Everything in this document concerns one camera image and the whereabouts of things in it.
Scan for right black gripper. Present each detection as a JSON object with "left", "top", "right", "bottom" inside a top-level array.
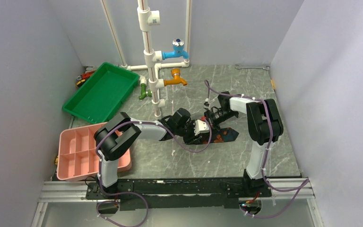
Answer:
[{"left": 201, "top": 109, "right": 237, "bottom": 137}]

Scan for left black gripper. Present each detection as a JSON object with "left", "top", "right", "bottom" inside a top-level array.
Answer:
[{"left": 176, "top": 120, "right": 202, "bottom": 145}]

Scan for dark floral necktie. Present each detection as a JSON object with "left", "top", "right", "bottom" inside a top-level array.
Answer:
[{"left": 198, "top": 127, "right": 239, "bottom": 144}]

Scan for green plastic tray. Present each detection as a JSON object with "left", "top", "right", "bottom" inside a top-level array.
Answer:
[{"left": 62, "top": 62, "right": 139, "bottom": 124}]

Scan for pink compartment organizer box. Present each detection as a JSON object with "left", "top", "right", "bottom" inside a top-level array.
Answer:
[{"left": 56, "top": 123, "right": 132, "bottom": 182}]

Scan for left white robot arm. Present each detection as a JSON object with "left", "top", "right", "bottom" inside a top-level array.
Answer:
[{"left": 94, "top": 108, "right": 212, "bottom": 199}]

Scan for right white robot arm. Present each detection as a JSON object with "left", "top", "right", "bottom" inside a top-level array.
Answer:
[{"left": 204, "top": 91, "right": 284, "bottom": 196}]

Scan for orange faucet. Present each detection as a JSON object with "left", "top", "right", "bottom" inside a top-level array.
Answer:
[{"left": 164, "top": 68, "right": 188, "bottom": 86}]

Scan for green faucet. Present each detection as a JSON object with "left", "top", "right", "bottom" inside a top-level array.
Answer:
[{"left": 138, "top": 76, "right": 152, "bottom": 100}]

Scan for silver wrench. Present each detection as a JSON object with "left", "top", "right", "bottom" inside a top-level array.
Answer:
[{"left": 235, "top": 64, "right": 270, "bottom": 71}]

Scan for blue faucet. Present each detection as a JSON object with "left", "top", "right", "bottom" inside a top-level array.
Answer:
[{"left": 162, "top": 38, "right": 189, "bottom": 60}]

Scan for white pvc pipe assembly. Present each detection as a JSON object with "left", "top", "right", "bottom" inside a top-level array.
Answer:
[{"left": 101, "top": 0, "right": 192, "bottom": 118}]

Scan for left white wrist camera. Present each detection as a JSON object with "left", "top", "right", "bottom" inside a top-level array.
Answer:
[{"left": 194, "top": 117, "right": 210, "bottom": 136}]

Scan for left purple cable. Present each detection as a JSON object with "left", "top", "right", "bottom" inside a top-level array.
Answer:
[{"left": 94, "top": 119, "right": 214, "bottom": 227}]

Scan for purple cable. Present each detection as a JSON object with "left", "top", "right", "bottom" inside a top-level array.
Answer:
[
  {"left": 203, "top": 79, "right": 310, "bottom": 219},
  {"left": 94, "top": 119, "right": 214, "bottom": 227}
]

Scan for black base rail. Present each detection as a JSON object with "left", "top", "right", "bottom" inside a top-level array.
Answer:
[{"left": 86, "top": 177, "right": 272, "bottom": 211}]

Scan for aluminium frame rail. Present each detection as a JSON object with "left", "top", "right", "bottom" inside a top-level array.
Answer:
[{"left": 31, "top": 177, "right": 325, "bottom": 227}]

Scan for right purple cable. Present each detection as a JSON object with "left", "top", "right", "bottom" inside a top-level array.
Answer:
[{"left": 203, "top": 79, "right": 310, "bottom": 219}]

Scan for red handled pliers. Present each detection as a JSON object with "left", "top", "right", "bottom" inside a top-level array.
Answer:
[{"left": 76, "top": 70, "right": 95, "bottom": 87}]

